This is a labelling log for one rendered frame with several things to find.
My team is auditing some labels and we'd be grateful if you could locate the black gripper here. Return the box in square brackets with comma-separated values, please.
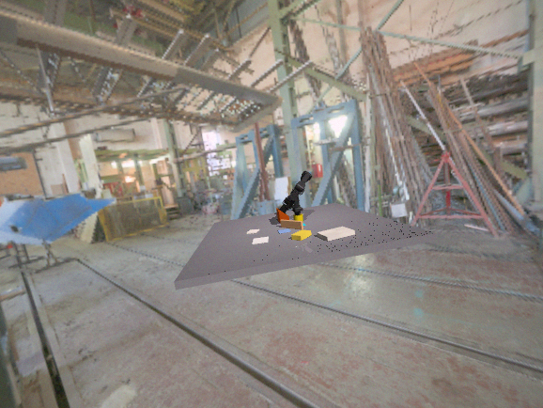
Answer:
[291, 198, 303, 215]

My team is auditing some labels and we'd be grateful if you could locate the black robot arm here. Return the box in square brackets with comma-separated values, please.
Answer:
[280, 171, 313, 213]

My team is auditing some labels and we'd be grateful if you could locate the yellow rectangular block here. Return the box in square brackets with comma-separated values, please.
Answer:
[291, 230, 311, 241]

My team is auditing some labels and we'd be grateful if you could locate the white rectangular block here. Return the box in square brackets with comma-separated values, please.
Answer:
[317, 227, 355, 242]

